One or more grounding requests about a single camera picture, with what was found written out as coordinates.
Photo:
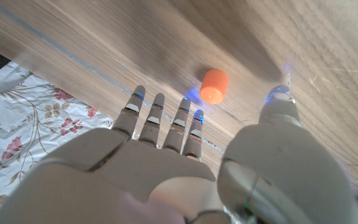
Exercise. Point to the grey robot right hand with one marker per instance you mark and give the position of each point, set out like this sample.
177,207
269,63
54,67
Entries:
120,174

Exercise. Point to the floral backdrop cloth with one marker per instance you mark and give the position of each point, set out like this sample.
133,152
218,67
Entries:
17,124

